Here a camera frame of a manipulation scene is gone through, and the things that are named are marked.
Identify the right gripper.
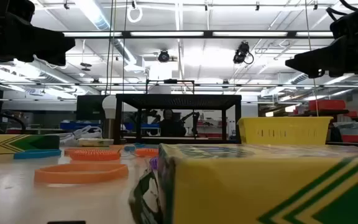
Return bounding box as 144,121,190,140
285,9,358,78

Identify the yellow plastic basket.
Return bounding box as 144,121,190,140
237,116,334,146

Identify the orange coil wristband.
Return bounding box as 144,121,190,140
134,147,160,158
69,149,122,162

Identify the blue coil wristband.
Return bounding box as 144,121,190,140
118,143,137,158

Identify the yellow green crayon box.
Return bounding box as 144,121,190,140
128,142,358,224
0,134,60,156

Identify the red storage bin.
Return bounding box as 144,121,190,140
308,99,347,112
341,134,358,144

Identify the black computer monitor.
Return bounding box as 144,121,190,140
76,95,108,122

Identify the blue storage tray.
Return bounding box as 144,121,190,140
59,121,103,131

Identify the bulb lamp with brass base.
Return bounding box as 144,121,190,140
101,95,118,140

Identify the black perforated metal riser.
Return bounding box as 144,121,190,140
113,93,242,145

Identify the person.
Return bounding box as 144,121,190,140
158,108,187,138

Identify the black ceiling camera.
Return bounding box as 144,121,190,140
232,40,255,65

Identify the white hanging ring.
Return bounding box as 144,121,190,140
126,4,144,24

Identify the white lamp cable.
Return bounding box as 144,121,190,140
58,124,103,146

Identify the black overhead camera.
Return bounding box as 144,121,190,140
157,49,171,63

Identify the black camera mount strip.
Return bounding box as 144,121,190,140
46,220,87,224

